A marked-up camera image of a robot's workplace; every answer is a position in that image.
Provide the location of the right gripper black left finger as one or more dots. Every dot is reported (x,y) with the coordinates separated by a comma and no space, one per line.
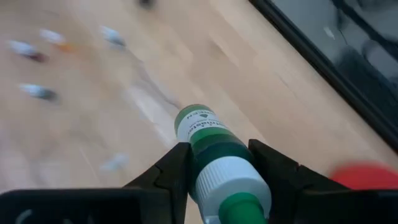
(174,168)

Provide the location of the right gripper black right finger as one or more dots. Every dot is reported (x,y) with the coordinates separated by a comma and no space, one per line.
(280,177)

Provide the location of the large green food coloring bottle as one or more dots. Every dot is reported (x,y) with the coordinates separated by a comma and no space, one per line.
(214,146)

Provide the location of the small white-capped dropper bottle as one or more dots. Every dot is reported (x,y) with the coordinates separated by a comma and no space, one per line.
(115,162)

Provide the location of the small black dropper bottle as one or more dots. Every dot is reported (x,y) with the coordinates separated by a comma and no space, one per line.
(112,35)

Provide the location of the small dark grey dropper bottle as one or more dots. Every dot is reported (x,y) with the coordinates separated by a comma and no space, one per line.
(37,91)

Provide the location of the small orange-red dropper bottle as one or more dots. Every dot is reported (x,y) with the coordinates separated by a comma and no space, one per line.
(51,36)

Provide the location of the small dark red dropper bottle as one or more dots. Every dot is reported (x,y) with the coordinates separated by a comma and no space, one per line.
(21,48)

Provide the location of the clear plastic bin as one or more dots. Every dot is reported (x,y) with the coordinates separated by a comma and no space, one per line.
(155,115)

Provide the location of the red desk lamp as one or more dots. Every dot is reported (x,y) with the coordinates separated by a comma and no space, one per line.
(363,177)

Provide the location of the black aluminium table frame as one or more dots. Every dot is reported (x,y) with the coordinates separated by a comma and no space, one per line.
(311,51)

